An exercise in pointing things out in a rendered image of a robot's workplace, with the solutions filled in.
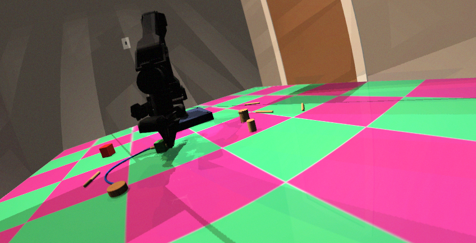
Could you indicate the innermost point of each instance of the brown wooden cylinder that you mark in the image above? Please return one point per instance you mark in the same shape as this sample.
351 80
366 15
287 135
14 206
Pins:
251 125

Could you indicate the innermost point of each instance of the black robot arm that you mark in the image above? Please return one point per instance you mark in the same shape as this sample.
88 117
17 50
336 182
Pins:
153 62

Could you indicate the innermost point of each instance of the small green block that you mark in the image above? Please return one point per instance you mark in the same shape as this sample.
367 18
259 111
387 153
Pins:
160 146

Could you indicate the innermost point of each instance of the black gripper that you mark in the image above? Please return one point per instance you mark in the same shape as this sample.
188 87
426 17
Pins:
163 120

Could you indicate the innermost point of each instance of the round wooden button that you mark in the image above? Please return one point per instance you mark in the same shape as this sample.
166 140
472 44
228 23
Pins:
117 189

